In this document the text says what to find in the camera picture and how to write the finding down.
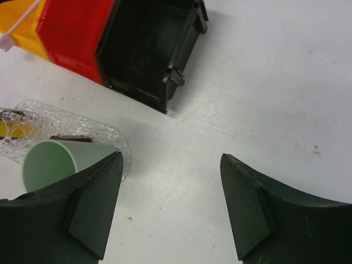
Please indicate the mint green cup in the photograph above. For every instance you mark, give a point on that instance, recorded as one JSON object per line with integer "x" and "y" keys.
{"x": 50, "y": 161}

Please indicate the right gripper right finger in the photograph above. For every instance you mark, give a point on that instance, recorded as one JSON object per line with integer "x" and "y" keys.
{"x": 274, "y": 223}

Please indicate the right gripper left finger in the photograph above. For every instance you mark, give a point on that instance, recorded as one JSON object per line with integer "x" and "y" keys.
{"x": 66, "y": 222}

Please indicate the black plastic bin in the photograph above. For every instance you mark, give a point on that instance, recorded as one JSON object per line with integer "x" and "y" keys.
{"x": 146, "y": 45}

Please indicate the clear toothbrush holder brown ends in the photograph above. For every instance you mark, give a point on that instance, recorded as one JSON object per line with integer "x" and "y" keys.
{"x": 38, "y": 127}

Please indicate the yellow toothpaste tube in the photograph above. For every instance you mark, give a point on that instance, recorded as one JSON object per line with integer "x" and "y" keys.
{"x": 14, "y": 129}

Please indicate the pink toothbrush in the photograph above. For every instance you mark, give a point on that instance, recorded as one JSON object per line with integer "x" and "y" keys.
{"x": 6, "y": 41}

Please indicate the clear textured oval tray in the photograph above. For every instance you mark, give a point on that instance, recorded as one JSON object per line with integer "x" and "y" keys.
{"x": 64, "y": 123}

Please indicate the red plastic bin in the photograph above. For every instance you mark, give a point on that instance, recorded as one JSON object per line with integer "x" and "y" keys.
{"x": 70, "y": 32}

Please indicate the yellow plastic bin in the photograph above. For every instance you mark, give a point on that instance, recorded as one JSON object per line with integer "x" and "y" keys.
{"x": 25, "y": 35}

